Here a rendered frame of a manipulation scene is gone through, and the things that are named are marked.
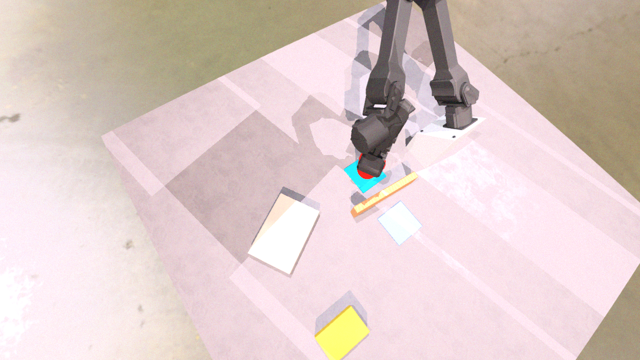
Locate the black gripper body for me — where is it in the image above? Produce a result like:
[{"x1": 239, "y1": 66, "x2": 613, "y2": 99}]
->
[{"x1": 357, "y1": 134, "x2": 399, "y2": 178}]

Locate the yellow flat box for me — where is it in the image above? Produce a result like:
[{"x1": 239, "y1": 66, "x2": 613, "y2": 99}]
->
[{"x1": 314, "y1": 305, "x2": 370, "y2": 360}]

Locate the red cup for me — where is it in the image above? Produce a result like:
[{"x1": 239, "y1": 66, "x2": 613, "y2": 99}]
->
[{"x1": 357, "y1": 153, "x2": 374, "y2": 179}]

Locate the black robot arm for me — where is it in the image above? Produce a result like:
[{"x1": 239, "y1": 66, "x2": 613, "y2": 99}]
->
[{"x1": 350, "y1": 0, "x2": 480, "y2": 154}]

